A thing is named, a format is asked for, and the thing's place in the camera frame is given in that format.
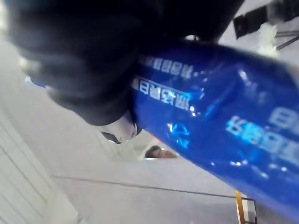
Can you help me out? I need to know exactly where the black tripod with camera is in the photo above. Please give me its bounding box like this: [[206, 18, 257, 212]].
[[233, 0, 299, 51]]

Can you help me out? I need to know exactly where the yellow framed stand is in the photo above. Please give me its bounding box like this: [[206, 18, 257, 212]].
[[234, 190, 257, 224]]

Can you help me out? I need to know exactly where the blue toothpaste tube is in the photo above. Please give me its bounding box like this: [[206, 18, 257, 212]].
[[30, 38, 299, 221]]

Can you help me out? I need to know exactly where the person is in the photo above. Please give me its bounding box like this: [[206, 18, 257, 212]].
[[144, 145, 178, 159]]

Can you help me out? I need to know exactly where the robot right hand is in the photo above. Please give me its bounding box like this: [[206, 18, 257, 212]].
[[6, 0, 246, 145]]

